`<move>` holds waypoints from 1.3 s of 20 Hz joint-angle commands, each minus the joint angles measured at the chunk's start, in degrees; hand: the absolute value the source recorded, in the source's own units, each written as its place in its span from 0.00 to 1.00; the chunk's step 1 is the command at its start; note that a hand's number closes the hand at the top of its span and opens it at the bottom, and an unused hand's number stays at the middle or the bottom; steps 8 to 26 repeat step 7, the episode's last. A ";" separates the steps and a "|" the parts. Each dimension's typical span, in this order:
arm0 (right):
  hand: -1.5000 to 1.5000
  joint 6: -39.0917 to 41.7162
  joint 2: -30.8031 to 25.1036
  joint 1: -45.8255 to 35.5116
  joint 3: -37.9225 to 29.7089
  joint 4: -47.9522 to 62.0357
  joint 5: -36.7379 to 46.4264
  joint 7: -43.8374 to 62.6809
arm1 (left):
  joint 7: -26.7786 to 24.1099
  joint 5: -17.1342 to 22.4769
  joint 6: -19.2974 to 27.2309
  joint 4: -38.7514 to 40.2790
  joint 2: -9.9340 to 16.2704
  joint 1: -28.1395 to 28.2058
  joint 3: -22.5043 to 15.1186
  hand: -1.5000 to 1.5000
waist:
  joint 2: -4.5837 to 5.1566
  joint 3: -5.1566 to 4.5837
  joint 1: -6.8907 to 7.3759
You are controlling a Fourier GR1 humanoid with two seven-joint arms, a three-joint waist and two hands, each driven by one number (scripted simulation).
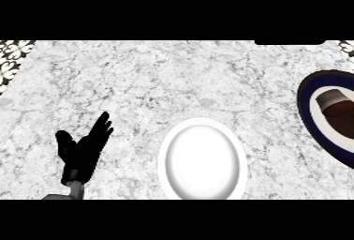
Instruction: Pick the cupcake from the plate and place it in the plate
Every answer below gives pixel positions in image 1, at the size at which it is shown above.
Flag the navy rimmed white plate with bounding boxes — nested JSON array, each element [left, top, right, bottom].
[[297, 69, 354, 169]]

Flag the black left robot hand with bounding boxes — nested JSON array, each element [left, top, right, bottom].
[[55, 111, 116, 186]]

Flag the white oval plate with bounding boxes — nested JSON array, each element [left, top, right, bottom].
[[158, 116, 250, 201]]

